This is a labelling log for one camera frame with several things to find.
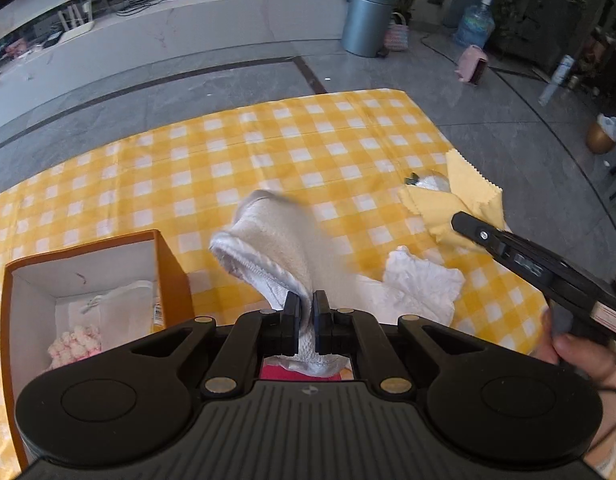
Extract dark cabinet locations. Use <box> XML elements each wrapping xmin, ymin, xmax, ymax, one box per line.
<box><xmin>492</xmin><ymin>0</ymin><xmax>585</xmax><ymax>70</ymax></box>

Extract gold pot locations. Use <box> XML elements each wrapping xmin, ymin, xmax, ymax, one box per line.
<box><xmin>585</xmin><ymin>114</ymin><xmax>616</xmax><ymax>157</ymax></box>

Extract white spray bottle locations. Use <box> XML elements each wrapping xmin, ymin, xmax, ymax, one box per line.
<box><xmin>538</xmin><ymin>54</ymin><xmax>577</xmax><ymax>107</ymax></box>

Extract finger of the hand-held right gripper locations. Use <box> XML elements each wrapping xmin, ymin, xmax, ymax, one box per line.
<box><xmin>450</xmin><ymin>211</ymin><xmax>512</xmax><ymax>257</ymax></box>

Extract white router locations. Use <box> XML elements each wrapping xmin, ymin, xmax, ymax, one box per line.
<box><xmin>59</xmin><ymin>1</ymin><xmax>97</xmax><ymax>44</ymax></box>

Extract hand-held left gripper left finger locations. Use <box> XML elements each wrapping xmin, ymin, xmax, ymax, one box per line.
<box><xmin>130</xmin><ymin>291</ymin><xmax>301</xmax><ymax>399</ymax></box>

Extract pink stool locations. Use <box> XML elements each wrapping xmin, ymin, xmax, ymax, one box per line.
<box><xmin>454</xmin><ymin>45</ymin><xmax>491</xmax><ymax>87</ymax></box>

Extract blue water jug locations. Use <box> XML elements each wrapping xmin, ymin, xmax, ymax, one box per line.
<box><xmin>452</xmin><ymin>0</ymin><xmax>497</xmax><ymax>49</ymax></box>

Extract yellow checkered tablecloth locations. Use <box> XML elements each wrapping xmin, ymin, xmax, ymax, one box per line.
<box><xmin>0</xmin><ymin>89</ymin><xmax>551</xmax><ymax>463</ymax></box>

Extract person's right forearm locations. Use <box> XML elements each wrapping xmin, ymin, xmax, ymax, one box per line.
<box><xmin>583</xmin><ymin>377</ymin><xmax>616</xmax><ymax>480</ymax></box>

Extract yellow cloth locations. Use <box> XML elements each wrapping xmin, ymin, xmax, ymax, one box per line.
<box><xmin>398</xmin><ymin>150</ymin><xmax>512</xmax><ymax>252</ymax></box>

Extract black cables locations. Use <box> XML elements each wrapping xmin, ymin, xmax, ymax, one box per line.
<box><xmin>114</xmin><ymin>0</ymin><xmax>182</xmax><ymax>17</ymax></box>

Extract pink and white fluffy cloth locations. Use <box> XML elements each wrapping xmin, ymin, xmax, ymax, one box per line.
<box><xmin>47</xmin><ymin>324</ymin><xmax>104</xmax><ymax>372</ymax></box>

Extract pink woven bag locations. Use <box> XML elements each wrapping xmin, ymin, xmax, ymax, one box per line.
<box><xmin>384</xmin><ymin>11</ymin><xmax>412</xmax><ymax>53</ymax></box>

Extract orange cardboard box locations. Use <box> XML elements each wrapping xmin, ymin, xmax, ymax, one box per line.
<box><xmin>2</xmin><ymin>230</ymin><xmax>194</xmax><ymax>465</ymax></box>

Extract white towel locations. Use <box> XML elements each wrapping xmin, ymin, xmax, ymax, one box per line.
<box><xmin>209</xmin><ymin>190</ymin><xmax>361</xmax><ymax>377</ymax></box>

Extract clear plastic bag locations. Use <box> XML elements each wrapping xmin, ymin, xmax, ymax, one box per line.
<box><xmin>404</xmin><ymin>170</ymin><xmax>452</xmax><ymax>194</ymax></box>

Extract person's right hand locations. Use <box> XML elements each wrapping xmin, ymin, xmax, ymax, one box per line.
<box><xmin>538</xmin><ymin>309</ymin><xmax>616</xmax><ymax>387</ymax></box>

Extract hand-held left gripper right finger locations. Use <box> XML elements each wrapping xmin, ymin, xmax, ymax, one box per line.
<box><xmin>313</xmin><ymin>290</ymin><xmax>481</xmax><ymax>399</ymax></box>

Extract blue-grey pedal trash bin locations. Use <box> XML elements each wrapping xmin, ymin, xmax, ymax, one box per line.
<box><xmin>341</xmin><ymin>0</ymin><xmax>399</xmax><ymax>59</ymax></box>

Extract long white TV console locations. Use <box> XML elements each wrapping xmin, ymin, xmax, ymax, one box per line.
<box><xmin>0</xmin><ymin>0</ymin><xmax>356</xmax><ymax>133</ymax></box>

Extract white folded cloth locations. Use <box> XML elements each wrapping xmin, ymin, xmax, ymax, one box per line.
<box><xmin>54</xmin><ymin>280</ymin><xmax>157</xmax><ymax>352</ymax></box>

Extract white crumpled cloth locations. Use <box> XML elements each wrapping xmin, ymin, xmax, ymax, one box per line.
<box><xmin>348</xmin><ymin>246</ymin><xmax>467</xmax><ymax>327</ymax></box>

